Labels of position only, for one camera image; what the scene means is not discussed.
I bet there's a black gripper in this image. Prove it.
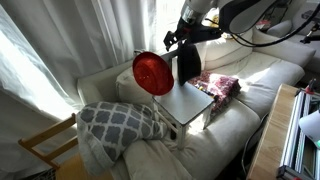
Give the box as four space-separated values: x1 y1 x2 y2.
163 18 222 50

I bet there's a black fedora hat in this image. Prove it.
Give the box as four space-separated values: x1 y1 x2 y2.
177 43 201 86

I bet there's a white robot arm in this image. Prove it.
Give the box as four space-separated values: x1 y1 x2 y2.
163 0 279 50

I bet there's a small white wooden chair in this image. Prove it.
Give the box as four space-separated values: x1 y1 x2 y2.
152 50 213 150

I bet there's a red white patterned cloth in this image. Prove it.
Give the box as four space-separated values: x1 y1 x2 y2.
189 71 241 116

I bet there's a cream sofa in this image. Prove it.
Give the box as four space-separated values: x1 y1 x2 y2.
76 26 317 180

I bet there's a grey white patterned pillow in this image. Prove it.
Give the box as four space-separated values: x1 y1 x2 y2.
75 102 167 176

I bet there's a white curtain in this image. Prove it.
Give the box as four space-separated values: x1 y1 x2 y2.
0 0 184 179

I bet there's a light wooden table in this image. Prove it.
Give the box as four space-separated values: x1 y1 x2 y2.
247 84 297 180

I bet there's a black cable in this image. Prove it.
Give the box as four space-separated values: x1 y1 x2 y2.
229 3 320 48

